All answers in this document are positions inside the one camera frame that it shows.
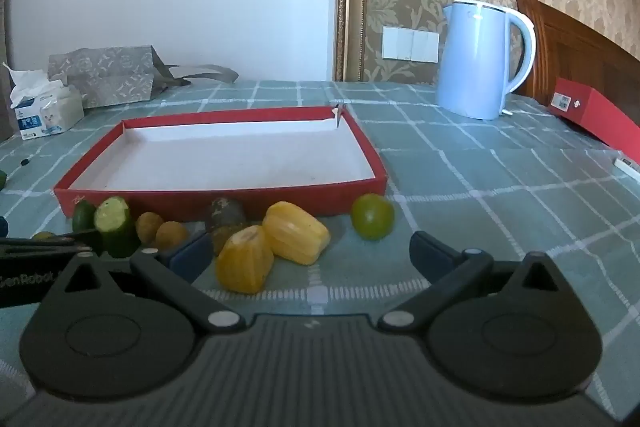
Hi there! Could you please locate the small green cucumber piece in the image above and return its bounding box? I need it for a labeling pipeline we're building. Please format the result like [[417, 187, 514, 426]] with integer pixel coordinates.
[[71, 199, 98, 235]]

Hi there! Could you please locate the light blue electric kettle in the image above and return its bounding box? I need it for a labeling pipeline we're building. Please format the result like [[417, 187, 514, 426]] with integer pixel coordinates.
[[436, 0, 537, 121]]

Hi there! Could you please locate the rounded yellow jackfruit piece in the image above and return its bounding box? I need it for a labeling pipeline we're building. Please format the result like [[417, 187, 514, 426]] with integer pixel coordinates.
[[262, 201, 332, 265]]

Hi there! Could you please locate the dark brown oblong fruit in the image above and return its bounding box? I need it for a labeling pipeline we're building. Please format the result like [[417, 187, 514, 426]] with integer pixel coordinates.
[[204, 197, 248, 256]]

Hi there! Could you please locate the cut green cucumber piece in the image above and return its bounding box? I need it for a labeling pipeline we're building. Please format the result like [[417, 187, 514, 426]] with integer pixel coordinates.
[[94, 196, 141, 259]]

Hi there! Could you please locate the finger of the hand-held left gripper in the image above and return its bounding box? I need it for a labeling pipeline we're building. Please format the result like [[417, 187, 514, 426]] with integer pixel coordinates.
[[0, 229, 102, 254]]

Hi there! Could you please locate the white wall switch panel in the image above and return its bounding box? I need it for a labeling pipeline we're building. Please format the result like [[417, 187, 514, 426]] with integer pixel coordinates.
[[382, 26, 441, 62]]

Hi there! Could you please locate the tissue box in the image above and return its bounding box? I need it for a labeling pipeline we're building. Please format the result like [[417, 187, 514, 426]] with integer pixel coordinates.
[[2, 62, 86, 141]]

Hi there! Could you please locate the red cardboard box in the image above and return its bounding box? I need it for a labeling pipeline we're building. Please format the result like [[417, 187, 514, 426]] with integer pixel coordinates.
[[547, 77, 640, 152]]

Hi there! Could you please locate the small white flat object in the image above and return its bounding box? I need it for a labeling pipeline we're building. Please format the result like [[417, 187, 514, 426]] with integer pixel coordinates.
[[612, 157, 640, 181]]

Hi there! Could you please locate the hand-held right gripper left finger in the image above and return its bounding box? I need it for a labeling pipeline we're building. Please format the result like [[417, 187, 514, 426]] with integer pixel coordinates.
[[46, 231, 246, 334]]

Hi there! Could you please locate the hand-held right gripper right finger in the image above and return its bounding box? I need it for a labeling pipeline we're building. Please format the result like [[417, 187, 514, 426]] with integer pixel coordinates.
[[377, 231, 581, 333]]

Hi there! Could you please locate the wooden chair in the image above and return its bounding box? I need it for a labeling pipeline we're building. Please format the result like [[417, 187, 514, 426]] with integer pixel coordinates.
[[515, 0, 640, 132]]

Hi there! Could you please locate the large green citrus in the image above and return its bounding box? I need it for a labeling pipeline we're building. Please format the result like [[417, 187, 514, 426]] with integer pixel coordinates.
[[350, 193, 396, 242]]

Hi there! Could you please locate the cone-shaped yellow jackfruit piece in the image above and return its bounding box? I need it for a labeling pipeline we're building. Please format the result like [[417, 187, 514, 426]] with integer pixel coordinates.
[[215, 225, 275, 295]]

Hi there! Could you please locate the brown longan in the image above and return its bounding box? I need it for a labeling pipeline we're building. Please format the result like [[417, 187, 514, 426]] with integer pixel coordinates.
[[136, 212, 165, 245], [155, 221, 190, 253]]

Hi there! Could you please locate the red cardboard box tray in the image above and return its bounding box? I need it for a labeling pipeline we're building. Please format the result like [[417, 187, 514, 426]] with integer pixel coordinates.
[[52, 106, 390, 220]]

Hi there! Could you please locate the grey patterned bag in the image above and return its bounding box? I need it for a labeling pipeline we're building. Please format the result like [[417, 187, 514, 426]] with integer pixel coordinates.
[[47, 46, 240, 110]]

